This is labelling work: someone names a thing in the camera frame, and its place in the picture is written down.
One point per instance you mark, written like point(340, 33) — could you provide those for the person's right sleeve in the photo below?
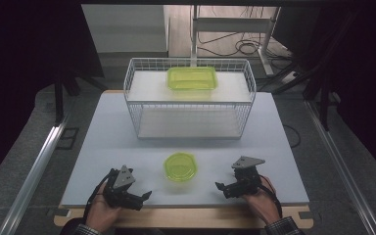
point(284, 226)

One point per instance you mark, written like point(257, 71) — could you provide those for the black floor bracket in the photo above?
point(68, 138)

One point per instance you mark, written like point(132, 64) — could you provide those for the person's sleeve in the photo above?
point(86, 230)
point(284, 226)

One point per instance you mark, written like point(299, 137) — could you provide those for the person's right hand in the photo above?
point(261, 204)

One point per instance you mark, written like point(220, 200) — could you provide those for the person's left sleeve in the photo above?
point(86, 230)

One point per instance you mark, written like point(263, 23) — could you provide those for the white metal desk frame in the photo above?
point(233, 24)

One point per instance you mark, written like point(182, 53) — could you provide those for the rectangular green plastic container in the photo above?
point(192, 78)

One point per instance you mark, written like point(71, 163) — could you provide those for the aluminium rail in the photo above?
point(32, 176)
point(339, 163)

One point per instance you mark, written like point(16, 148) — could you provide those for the person's left hand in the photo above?
point(103, 213)

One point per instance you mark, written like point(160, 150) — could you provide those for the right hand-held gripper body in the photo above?
point(246, 178)

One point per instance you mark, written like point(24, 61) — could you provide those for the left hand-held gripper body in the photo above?
point(120, 189)

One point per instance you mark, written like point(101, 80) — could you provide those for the white cabinet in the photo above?
point(124, 29)

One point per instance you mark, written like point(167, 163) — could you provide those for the black metal stand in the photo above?
point(58, 98)
point(323, 98)

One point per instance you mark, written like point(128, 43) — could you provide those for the round green plastic container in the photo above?
point(180, 167)

